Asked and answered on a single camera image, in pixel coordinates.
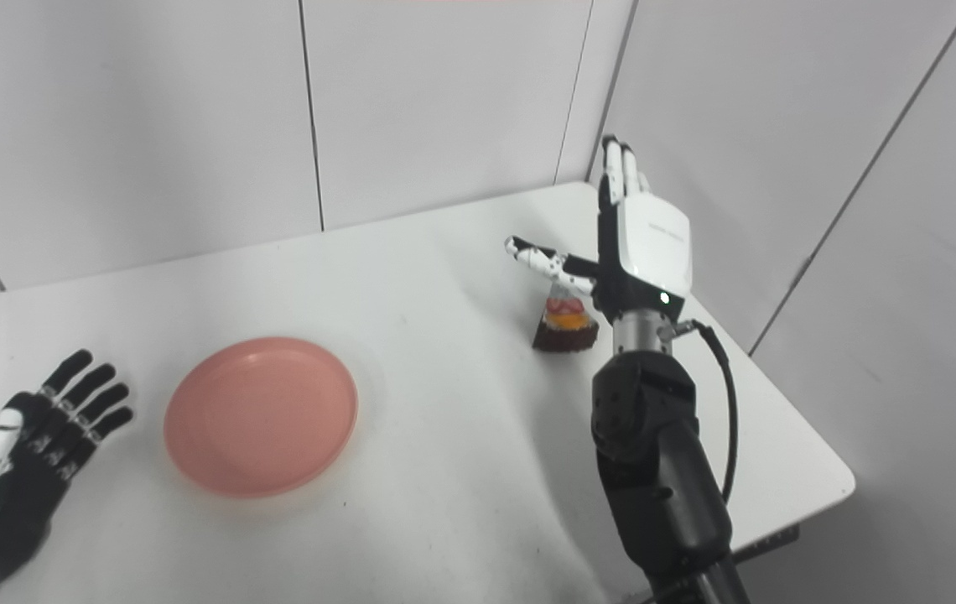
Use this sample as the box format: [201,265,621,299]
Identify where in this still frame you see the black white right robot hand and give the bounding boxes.
[505,134,694,324]

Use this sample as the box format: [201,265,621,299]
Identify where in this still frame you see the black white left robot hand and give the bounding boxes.
[0,349,135,584]

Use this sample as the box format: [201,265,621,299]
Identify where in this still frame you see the chocolate fruit cake slice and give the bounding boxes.
[532,281,600,353]

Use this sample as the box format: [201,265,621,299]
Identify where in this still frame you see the pink round plate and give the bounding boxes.
[164,336,359,499]

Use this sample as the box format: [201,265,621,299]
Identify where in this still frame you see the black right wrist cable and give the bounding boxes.
[662,319,739,504]

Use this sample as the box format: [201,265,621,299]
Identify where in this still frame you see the dark table frame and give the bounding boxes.
[734,526,802,565]

